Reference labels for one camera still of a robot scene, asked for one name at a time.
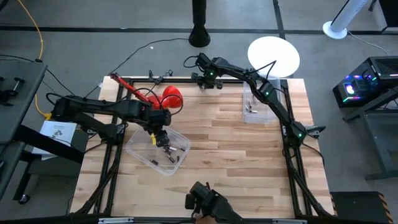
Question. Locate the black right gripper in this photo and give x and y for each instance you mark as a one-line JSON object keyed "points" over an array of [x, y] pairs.
{"points": [[206, 81]]}

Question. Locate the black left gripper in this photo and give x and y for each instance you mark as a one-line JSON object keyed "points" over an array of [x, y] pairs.
{"points": [[162, 138]]}

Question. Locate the silver Energizer AA battery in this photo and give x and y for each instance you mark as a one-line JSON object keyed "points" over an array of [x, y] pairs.
{"points": [[253, 111]]}

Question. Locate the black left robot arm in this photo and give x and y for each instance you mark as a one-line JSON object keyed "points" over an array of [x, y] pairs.
{"points": [[102, 107]]}

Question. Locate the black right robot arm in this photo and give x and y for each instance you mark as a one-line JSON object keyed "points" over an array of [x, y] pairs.
{"points": [[273, 102]]}

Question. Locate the clear plastic bin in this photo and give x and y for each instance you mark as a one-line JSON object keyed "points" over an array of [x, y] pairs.
{"points": [[261, 118], [140, 152]]}

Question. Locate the black pole stand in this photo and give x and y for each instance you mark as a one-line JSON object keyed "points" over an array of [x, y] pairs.
{"points": [[199, 37]]}

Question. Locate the white round disc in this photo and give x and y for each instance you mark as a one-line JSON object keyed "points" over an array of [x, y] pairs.
{"points": [[273, 53]]}

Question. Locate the person's hand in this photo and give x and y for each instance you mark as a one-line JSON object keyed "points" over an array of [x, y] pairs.
{"points": [[206, 221]]}

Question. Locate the white paper sheet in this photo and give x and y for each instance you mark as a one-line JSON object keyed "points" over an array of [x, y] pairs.
{"points": [[59, 132]]}

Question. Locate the white tower fan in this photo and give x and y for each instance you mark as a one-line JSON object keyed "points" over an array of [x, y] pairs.
{"points": [[334, 29]]}

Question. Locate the grey folding table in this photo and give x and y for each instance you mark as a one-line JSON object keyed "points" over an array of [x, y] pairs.
{"points": [[18, 109]]}

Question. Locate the black clamp tool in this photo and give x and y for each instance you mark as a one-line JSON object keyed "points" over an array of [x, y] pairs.
{"points": [[9, 93]]}

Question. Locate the black RGB computer case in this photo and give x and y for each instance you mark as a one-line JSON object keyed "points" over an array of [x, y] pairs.
{"points": [[373, 77]]}

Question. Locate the grey metal stand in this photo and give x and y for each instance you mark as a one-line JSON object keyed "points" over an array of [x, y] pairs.
{"points": [[373, 109]]}

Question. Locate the black hazard-striped mat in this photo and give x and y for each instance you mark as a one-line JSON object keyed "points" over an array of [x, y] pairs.
{"points": [[357, 208]]}

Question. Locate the black aluminium extrusion frame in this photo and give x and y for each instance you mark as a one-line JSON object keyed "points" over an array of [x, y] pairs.
{"points": [[140, 81]]}

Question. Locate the silver metal bracket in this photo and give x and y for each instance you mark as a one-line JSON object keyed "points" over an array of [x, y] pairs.
{"points": [[289, 221], [115, 220]]}

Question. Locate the small grey black bracket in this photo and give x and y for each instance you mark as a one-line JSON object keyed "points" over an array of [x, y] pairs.
{"points": [[315, 130]]}

